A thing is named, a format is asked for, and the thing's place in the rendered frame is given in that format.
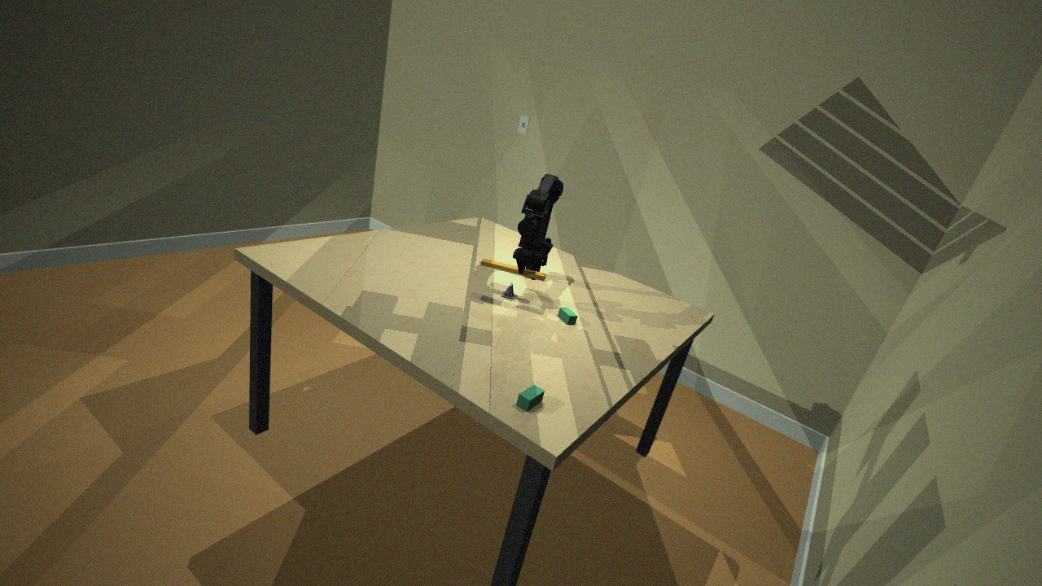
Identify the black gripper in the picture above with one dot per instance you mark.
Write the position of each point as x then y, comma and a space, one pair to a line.
524, 254

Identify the green block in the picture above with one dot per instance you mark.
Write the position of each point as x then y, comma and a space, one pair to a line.
530, 398
567, 316

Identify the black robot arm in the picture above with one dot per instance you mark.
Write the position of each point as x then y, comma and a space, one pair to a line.
536, 220

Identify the yellow bar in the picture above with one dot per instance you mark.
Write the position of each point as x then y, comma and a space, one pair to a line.
512, 269

